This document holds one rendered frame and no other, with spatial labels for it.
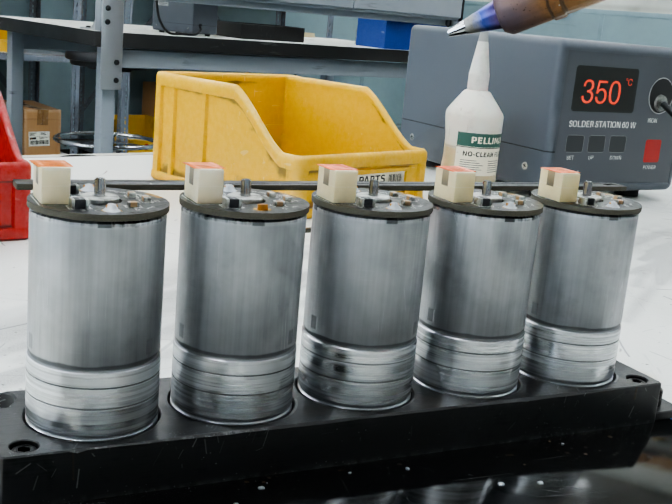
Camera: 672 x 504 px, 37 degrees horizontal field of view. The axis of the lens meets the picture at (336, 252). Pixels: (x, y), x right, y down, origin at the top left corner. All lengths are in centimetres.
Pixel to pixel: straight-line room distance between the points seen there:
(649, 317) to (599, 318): 15
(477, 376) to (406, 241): 4
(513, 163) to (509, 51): 7
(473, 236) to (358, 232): 3
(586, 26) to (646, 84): 524
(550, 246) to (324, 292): 6
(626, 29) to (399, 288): 555
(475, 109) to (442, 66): 11
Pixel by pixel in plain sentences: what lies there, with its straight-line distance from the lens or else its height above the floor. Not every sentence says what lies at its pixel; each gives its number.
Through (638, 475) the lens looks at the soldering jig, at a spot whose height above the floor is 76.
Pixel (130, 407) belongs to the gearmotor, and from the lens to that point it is 18.
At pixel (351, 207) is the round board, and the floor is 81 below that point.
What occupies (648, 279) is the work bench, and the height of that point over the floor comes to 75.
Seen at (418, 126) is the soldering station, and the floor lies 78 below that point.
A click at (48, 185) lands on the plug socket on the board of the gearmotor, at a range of 18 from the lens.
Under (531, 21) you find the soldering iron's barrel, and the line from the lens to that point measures 17.
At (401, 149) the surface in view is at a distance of 55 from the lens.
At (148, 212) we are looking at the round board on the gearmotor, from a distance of 17.
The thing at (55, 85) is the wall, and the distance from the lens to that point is 498.
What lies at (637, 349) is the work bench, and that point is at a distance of 34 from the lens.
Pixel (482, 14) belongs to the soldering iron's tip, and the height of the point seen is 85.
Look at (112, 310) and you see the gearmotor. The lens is 18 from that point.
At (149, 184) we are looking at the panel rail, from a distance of 20.
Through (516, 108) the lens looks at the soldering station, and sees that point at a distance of 61.
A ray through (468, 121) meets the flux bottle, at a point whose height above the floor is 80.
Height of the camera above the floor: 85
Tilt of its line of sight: 13 degrees down
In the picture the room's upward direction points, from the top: 5 degrees clockwise
